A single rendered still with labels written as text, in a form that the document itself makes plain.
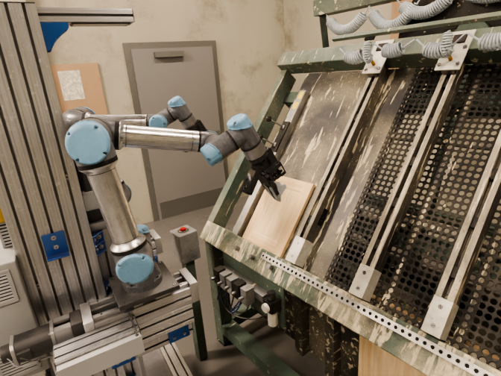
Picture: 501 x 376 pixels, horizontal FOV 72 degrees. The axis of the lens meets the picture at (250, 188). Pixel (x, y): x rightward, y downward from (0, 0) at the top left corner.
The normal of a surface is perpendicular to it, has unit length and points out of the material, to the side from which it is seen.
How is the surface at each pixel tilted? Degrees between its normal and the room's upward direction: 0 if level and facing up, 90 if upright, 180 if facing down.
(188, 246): 90
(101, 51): 90
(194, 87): 90
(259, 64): 90
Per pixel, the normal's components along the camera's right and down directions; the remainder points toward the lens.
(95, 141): 0.28, 0.16
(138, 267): 0.32, 0.40
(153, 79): 0.52, 0.24
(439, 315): -0.65, -0.40
